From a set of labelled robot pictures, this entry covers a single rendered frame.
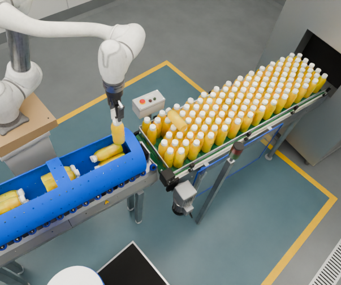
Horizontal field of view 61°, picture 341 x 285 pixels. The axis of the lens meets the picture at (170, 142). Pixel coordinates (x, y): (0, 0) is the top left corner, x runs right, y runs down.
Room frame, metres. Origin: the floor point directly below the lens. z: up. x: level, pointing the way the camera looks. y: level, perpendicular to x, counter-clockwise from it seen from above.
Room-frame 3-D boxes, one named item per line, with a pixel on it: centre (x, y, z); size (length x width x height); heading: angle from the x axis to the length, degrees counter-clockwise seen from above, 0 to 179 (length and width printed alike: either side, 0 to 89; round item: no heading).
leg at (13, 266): (0.31, 0.97, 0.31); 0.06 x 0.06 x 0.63; 43
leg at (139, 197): (0.87, 0.15, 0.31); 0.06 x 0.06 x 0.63; 43
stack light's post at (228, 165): (0.96, -0.38, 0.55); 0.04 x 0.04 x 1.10; 43
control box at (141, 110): (1.32, 0.19, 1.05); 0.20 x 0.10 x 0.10; 133
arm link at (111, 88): (0.85, 0.27, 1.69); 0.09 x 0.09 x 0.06
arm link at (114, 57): (0.86, 0.27, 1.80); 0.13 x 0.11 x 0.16; 167
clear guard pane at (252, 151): (1.20, -0.50, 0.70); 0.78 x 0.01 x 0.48; 133
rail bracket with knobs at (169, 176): (0.85, -0.02, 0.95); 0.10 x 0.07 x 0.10; 43
